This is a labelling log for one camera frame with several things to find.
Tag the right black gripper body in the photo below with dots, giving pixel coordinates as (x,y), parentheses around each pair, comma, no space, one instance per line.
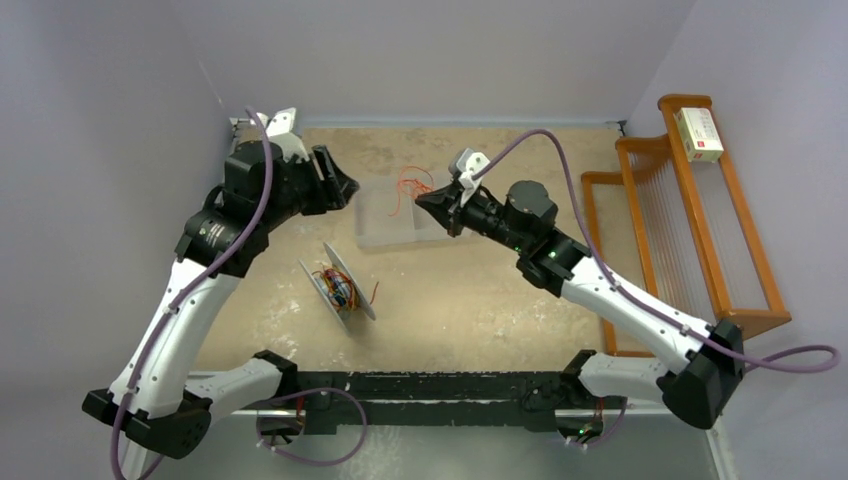
(481,214)

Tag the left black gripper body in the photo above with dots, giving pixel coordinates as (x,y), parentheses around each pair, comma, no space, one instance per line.
(304,191)

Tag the grey plastic cable spool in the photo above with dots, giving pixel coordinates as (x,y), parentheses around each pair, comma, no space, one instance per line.
(339,290)

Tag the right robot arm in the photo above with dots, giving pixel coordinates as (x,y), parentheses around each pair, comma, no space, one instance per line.
(696,366)

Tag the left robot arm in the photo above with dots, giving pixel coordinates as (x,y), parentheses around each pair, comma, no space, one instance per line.
(152,403)

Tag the translucent plastic divided tray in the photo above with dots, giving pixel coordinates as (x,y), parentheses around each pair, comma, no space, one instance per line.
(383,217)

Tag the orange wooden rack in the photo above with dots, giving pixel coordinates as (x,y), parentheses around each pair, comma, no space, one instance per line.
(697,242)

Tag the white box red label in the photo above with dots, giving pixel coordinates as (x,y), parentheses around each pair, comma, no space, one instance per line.
(699,134)

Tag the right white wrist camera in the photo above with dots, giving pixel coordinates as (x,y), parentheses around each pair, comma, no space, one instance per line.
(466,170)

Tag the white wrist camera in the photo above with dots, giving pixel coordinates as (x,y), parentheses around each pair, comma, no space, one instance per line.
(280,129)
(466,170)

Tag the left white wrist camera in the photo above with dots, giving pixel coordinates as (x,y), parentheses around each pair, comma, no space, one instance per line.
(280,129)

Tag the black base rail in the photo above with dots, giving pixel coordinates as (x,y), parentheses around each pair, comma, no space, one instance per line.
(537,401)

